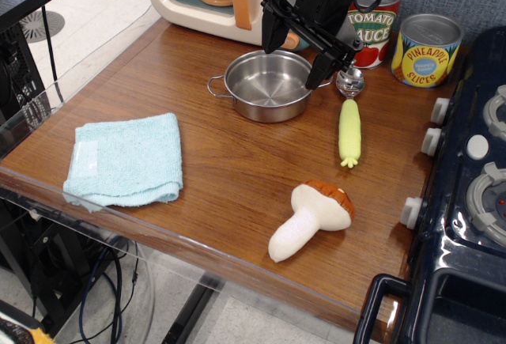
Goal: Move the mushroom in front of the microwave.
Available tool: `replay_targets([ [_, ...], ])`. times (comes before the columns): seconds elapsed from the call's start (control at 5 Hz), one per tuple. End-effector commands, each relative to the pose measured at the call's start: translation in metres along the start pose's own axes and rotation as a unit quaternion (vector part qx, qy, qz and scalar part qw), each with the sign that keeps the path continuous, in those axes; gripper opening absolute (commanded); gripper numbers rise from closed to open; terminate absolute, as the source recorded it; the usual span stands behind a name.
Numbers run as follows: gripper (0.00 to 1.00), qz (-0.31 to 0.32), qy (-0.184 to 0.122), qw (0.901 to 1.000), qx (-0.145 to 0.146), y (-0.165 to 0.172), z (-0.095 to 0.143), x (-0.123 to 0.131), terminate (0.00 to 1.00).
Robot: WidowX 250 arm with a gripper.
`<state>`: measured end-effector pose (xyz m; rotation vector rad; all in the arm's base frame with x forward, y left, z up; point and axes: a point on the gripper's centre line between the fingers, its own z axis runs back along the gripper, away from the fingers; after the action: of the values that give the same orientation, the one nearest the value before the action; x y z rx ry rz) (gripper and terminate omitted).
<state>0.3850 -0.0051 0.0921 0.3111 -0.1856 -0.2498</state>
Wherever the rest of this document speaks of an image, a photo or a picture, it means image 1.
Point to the white stove knob lower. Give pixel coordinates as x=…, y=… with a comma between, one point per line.
x=410, y=212

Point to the light blue folded towel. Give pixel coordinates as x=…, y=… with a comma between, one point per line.
x=126, y=163

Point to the pineapple slices can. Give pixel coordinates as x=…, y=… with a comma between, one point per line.
x=426, y=49

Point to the white stove knob middle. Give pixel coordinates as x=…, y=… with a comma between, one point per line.
x=431, y=141

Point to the plush mushroom toy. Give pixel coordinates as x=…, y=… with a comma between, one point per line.
x=317, y=205

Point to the tomato sauce can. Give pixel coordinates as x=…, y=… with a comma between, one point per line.
x=374, y=28

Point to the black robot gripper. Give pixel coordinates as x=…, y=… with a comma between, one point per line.
x=322, y=24

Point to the small steel pot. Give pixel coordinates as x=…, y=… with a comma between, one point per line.
x=265, y=88

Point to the clear acrylic table guard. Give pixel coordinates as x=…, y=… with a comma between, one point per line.
x=237, y=175

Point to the spoon with green handle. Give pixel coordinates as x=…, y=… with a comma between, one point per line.
x=349, y=83

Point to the white stove knob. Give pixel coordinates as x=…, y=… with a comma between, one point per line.
x=431, y=141
x=439, y=110
x=410, y=212

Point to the white stove knob upper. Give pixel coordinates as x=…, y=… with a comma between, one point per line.
x=439, y=110

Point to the dark blue toy stove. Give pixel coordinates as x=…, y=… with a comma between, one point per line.
x=455, y=291

